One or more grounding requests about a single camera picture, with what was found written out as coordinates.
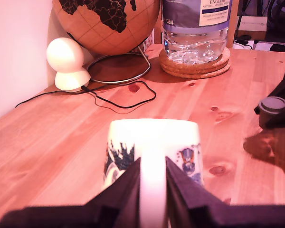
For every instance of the small dark cup-shaped coffee capsule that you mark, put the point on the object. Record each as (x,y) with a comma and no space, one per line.
(273,104)

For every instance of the white mug with cartoon print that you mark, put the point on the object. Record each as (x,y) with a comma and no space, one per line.
(154,133)

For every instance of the white power strip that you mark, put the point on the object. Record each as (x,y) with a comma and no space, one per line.
(243,44)

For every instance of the round cork coaster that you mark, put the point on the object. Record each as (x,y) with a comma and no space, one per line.
(194,76)
(224,58)
(194,70)

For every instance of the white flat box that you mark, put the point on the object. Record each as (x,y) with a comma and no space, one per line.
(251,23)

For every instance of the large clear water bottle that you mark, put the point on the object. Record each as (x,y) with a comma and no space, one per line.
(194,42)

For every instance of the white round lamp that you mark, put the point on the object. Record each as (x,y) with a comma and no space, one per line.
(64,54)

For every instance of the cork globe with black continents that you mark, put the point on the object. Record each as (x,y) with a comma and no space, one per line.
(104,38)

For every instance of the wooden frame post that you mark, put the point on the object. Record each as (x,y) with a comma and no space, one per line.
(233,21)

